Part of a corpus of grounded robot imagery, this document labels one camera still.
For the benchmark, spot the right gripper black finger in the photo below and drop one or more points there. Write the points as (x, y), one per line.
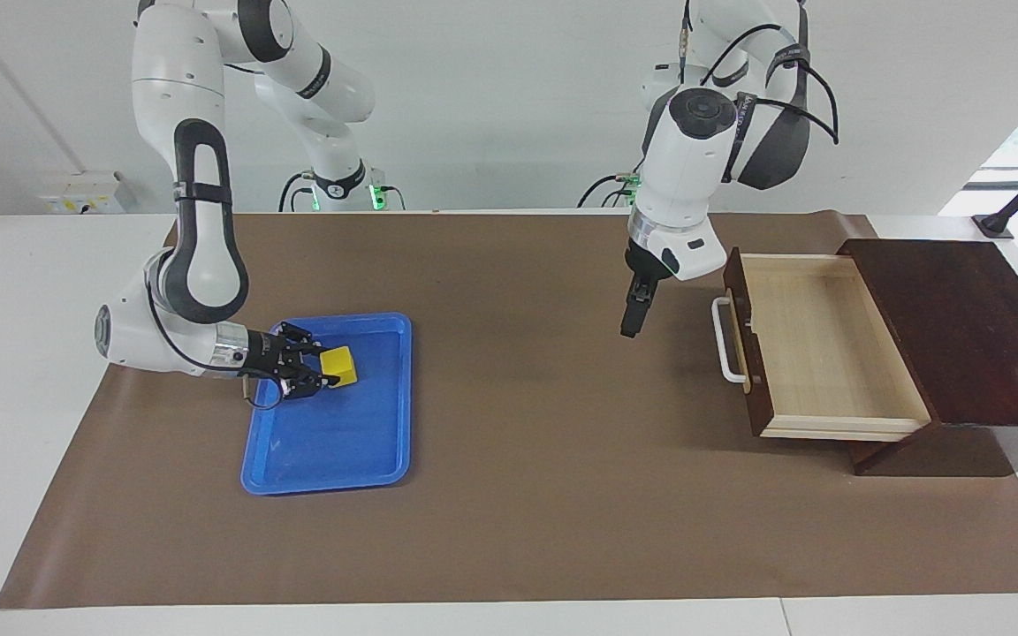
(310, 350)
(319, 383)

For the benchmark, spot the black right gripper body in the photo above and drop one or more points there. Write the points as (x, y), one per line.
(275, 358)

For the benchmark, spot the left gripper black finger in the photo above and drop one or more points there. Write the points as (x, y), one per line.
(641, 316)
(629, 320)

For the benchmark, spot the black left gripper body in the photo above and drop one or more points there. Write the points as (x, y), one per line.
(641, 278)

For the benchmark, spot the yellow cube block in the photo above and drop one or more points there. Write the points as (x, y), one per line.
(341, 367)

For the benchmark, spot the wooden drawer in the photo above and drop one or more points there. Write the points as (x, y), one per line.
(827, 353)

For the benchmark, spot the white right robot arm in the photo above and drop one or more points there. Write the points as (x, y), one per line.
(200, 265)

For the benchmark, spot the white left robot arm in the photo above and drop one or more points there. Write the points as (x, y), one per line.
(695, 159)

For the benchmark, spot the blue plastic tray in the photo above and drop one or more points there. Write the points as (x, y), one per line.
(341, 433)

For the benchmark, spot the brown paper table mat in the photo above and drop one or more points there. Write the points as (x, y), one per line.
(518, 442)

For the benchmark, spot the dark wooden cabinet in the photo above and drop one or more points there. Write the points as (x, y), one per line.
(977, 336)

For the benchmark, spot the white wall socket box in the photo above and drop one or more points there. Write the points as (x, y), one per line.
(80, 194)

